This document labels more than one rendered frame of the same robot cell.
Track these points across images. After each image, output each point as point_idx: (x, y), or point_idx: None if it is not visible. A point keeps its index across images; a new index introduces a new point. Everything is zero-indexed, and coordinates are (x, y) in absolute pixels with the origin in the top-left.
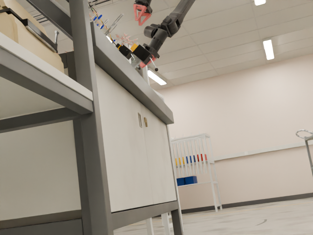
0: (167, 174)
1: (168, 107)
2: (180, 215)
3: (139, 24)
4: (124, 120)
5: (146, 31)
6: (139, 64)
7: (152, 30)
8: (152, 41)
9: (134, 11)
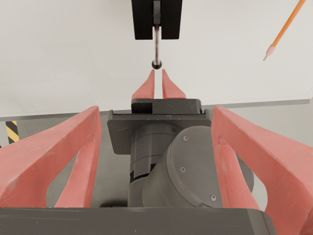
0: None
1: (244, 107)
2: None
3: (214, 115)
4: None
5: (165, 151)
6: (150, 72)
7: (143, 196)
8: (131, 157)
9: (33, 137)
